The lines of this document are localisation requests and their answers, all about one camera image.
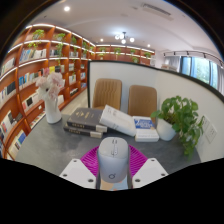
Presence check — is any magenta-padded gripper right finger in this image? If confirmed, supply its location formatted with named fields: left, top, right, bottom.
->
left=127, top=145, right=169, bottom=190

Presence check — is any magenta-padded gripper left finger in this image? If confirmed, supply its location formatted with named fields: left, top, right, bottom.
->
left=59, top=145, right=101, bottom=190

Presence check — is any white computer mouse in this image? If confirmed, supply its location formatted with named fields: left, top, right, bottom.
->
left=97, top=137, right=130, bottom=184

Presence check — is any blue and white book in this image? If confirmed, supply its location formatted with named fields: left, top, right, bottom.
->
left=133, top=115, right=160, bottom=143

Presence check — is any thick white book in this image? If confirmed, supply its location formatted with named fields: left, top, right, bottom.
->
left=99, top=104, right=138, bottom=138

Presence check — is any green plant in white pot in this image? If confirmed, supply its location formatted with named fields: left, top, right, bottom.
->
left=150, top=95, right=205, bottom=159

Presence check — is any white vase with pink flowers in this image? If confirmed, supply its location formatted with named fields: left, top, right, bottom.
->
left=35, top=71, right=66, bottom=125

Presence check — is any tan ribbed chair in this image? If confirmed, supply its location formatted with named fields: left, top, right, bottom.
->
left=91, top=78, right=123, bottom=111
left=127, top=84, right=158, bottom=118

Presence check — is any orange wooden shelf unit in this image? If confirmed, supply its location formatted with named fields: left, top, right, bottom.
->
left=0, top=23, right=156, bottom=161

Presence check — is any window with curtain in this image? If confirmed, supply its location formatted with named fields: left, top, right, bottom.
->
left=163, top=49, right=224, bottom=98

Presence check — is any ceiling lamp with round bulbs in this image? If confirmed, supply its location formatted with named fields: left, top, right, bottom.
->
left=114, top=31, right=136, bottom=45

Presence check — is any ceiling air vent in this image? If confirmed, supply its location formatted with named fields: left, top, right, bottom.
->
left=139, top=2, right=174, bottom=21

